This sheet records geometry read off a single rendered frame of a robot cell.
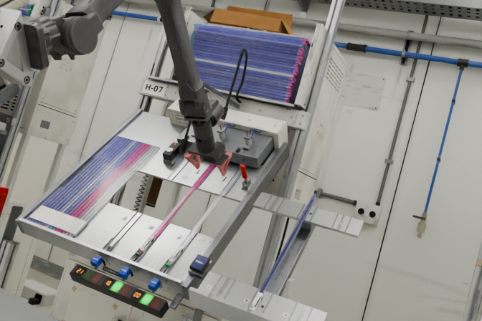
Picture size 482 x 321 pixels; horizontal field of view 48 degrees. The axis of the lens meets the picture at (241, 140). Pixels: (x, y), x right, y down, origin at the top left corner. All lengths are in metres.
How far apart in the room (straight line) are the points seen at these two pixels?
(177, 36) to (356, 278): 2.30
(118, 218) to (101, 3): 0.85
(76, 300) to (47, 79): 1.26
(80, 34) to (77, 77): 2.00
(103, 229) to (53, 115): 1.33
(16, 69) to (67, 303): 1.34
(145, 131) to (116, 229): 0.54
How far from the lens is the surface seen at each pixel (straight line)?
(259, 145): 1.95
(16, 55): 1.10
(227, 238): 1.75
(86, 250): 1.82
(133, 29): 4.50
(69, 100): 3.15
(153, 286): 1.64
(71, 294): 2.25
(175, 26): 1.49
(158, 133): 2.20
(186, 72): 1.53
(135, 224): 1.84
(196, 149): 1.69
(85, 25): 1.18
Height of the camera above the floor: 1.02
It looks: 5 degrees up
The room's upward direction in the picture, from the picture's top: 16 degrees clockwise
